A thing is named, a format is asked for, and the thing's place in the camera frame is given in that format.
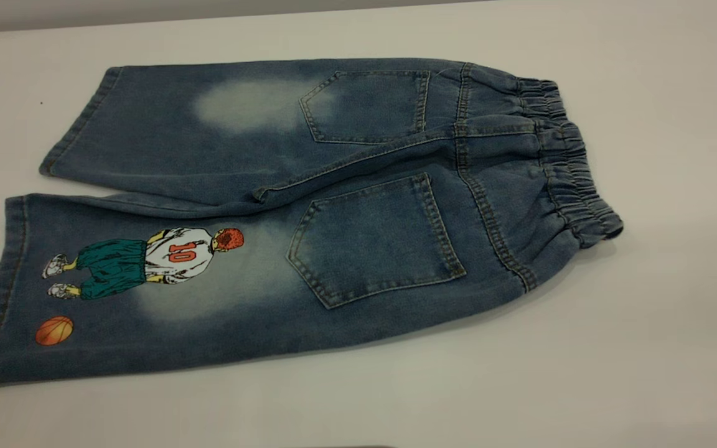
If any blue denim pants basketball print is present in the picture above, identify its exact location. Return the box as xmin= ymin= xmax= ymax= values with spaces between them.
xmin=0 ymin=57 xmax=624 ymax=390

